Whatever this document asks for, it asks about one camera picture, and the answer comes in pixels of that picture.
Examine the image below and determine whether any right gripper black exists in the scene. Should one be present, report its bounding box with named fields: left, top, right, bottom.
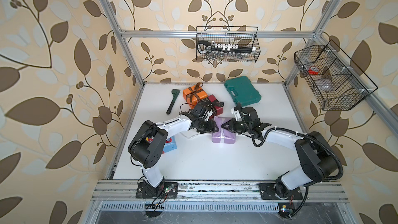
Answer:
left=221, top=118, right=251, bottom=134

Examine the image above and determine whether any purple gift box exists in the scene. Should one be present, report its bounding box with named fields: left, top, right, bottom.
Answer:
left=211, top=117, right=236, bottom=144

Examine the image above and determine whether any white ribbon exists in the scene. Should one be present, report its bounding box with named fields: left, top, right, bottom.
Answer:
left=180, top=131, right=212, bottom=140

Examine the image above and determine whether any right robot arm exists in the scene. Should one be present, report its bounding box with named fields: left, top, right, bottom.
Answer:
left=221, top=104, right=344, bottom=194

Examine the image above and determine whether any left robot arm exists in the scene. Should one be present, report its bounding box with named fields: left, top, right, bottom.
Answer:
left=127, top=103, right=219, bottom=188

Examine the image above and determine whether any dark red gift box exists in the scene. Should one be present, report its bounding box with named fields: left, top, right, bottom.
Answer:
left=202, top=94, right=224, bottom=119

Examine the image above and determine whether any black printed ribbon bow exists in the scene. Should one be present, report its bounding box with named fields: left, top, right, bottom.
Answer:
left=197, top=97, right=224, bottom=119

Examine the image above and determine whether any orange gift box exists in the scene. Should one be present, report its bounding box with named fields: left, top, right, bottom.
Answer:
left=182, top=83, right=208, bottom=110

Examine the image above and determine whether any brown ribbon bow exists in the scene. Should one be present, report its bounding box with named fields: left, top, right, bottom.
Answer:
left=186, top=82, right=206, bottom=104

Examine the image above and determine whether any blue gift box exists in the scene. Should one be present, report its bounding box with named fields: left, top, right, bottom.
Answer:
left=162, top=136, right=177, bottom=153

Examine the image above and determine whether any green plastic tool case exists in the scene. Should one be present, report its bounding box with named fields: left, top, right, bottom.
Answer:
left=224, top=76, right=262, bottom=107

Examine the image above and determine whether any red object in basket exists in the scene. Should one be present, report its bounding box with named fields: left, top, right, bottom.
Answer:
left=308, top=66, right=320, bottom=75

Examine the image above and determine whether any socket set rail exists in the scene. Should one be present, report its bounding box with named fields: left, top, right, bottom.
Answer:
left=196, top=40, right=257, bottom=55

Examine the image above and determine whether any black wire basket back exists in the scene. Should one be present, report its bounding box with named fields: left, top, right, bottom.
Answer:
left=195, top=26, right=261, bottom=63

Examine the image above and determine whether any black wire basket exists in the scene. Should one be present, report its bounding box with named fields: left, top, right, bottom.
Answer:
left=294, top=40, right=378, bottom=111
left=195, top=26, right=261, bottom=63

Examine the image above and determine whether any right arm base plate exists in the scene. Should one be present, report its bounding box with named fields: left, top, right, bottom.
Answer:
left=258, top=183, right=303, bottom=201

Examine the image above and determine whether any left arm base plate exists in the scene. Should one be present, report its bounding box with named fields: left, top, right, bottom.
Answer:
left=135, top=181, right=179, bottom=199

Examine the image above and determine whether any black corrugated cable conduit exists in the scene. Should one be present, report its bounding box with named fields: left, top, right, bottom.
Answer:
left=251, top=127, right=344, bottom=218

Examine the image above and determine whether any black wire basket right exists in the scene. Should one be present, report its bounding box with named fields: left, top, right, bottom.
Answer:
left=294, top=40, right=378, bottom=111

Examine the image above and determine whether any aluminium front rail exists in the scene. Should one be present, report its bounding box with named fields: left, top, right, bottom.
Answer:
left=92, top=180, right=349, bottom=203

